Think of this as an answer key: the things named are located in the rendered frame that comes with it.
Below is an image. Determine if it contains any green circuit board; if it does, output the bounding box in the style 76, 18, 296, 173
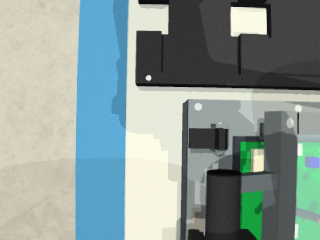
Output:
240, 142, 264, 240

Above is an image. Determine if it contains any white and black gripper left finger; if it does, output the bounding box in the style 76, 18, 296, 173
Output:
188, 229, 206, 240

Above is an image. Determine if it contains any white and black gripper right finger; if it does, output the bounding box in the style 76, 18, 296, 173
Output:
239, 229, 257, 240

